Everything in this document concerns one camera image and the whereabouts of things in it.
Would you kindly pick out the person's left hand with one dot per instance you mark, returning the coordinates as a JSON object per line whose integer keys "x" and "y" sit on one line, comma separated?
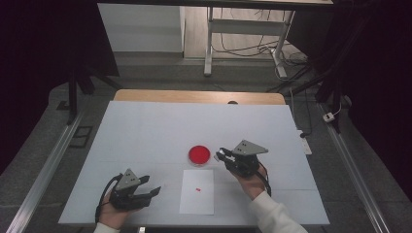
{"x": 113, "y": 215}

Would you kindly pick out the white table cover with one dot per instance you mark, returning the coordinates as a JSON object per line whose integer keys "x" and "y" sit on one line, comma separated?
{"x": 162, "y": 129}

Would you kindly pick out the person's right hand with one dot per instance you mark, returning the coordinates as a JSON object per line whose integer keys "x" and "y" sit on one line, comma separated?
{"x": 251, "y": 186}

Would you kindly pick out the small black floor plate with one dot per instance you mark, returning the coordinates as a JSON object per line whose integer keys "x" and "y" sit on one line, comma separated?
{"x": 62, "y": 105}

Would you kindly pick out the white floor power strip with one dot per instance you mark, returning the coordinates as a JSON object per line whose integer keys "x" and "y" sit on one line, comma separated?
{"x": 328, "y": 117}

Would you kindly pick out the white panel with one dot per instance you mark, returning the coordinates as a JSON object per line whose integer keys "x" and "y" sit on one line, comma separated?
{"x": 142, "y": 29}

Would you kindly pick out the black round grommet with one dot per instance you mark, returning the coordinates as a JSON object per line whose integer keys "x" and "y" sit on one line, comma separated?
{"x": 232, "y": 102}

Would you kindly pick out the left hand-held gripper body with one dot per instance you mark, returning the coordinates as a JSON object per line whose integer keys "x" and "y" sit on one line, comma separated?
{"x": 128, "y": 182}

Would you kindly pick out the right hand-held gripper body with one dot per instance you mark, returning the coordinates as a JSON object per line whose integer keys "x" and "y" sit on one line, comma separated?
{"x": 244, "y": 158}

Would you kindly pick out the round red ink pad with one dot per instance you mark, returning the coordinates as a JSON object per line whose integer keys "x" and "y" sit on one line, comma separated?
{"x": 199, "y": 155}

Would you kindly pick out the aluminium rail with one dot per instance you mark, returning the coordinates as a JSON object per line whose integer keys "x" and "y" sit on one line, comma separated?
{"x": 353, "y": 168}
{"x": 48, "y": 168}

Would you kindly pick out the black curtain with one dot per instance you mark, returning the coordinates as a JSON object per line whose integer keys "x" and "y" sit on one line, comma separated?
{"x": 382, "y": 81}
{"x": 39, "y": 64}

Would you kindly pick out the white standing desk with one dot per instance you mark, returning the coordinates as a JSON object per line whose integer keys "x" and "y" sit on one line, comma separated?
{"x": 209, "y": 48}

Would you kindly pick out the white paper sheet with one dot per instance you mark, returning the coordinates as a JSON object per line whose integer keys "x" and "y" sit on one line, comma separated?
{"x": 197, "y": 200}

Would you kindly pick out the black stand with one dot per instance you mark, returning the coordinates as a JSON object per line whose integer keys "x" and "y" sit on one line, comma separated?
{"x": 73, "y": 97}
{"x": 335, "y": 97}

